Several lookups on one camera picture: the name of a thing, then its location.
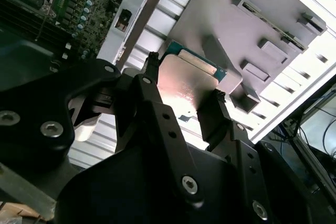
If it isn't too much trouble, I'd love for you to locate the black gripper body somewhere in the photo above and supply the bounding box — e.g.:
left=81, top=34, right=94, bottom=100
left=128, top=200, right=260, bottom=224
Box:
left=54, top=142, right=279, bottom=224

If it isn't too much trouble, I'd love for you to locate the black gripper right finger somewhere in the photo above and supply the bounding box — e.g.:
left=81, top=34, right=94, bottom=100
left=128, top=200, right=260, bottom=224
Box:
left=196, top=90, right=313, bottom=224

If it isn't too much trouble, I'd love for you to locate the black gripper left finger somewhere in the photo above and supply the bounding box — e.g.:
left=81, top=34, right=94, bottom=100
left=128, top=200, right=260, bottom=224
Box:
left=0, top=50, right=206, bottom=209

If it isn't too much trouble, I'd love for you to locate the silver CPU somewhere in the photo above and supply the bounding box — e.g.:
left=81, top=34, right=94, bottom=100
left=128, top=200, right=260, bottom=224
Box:
left=156, top=40, right=228, bottom=116

